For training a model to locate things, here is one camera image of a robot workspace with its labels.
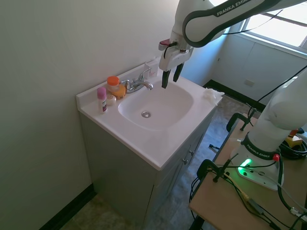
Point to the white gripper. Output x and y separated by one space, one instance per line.
172 57

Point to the white tissue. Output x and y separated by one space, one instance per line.
211 94

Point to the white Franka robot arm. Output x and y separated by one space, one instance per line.
275 115

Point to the white cardboard box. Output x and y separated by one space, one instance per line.
151 68

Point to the chrome faucet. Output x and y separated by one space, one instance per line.
136 85

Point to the chrome sink drain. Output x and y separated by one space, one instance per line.
146 114

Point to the round orange container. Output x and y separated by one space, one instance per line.
120 92

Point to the jar with orange lid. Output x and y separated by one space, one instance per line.
113 82

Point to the small round white container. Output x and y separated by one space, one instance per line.
111 100

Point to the white sink countertop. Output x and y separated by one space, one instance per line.
148 141

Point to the pink capped deodorant bottle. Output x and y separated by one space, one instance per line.
102 99

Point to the black C-clamp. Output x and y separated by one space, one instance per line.
231 121
204 167

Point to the metal cabinet knob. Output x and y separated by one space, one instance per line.
191 152
185 161

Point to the grey vanity cabinet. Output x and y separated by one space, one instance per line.
124 172

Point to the window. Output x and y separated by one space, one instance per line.
283 21

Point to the wooden table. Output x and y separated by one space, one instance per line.
223 203

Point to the yellow emergency stop box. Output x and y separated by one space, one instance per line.
295 139

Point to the white wall outlet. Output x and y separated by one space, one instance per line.
249 83

